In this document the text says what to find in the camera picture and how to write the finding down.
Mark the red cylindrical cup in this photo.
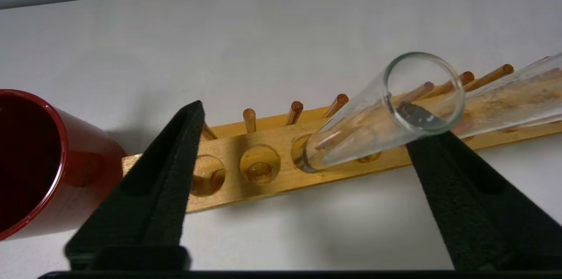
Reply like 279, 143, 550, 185
0, 89, 128, 241

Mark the wooden test tube rack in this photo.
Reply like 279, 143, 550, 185
122, 53, 562, 214

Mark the yellow pigment test tube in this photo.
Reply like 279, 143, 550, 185
452, 53, 562, 139

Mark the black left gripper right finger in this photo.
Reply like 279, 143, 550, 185
406, 131, 562, 271

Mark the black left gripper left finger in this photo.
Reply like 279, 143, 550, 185
65, 100, 205, 269

